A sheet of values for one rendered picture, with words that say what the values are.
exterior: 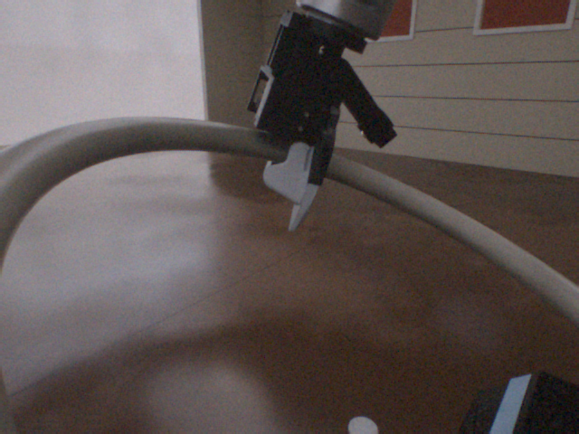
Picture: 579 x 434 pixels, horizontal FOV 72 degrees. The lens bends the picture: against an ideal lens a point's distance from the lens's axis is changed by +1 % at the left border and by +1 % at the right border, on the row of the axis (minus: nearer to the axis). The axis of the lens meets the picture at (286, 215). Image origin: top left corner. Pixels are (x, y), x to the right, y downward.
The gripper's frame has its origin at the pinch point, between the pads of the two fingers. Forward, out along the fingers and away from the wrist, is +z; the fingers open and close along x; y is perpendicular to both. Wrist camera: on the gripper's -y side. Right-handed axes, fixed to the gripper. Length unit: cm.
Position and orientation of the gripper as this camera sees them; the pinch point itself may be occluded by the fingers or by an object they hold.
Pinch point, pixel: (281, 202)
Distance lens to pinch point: 48.3
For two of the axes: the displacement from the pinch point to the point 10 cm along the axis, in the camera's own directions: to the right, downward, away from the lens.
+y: -9.0, -2.2, -3.7
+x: 2.2, 5.0, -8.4
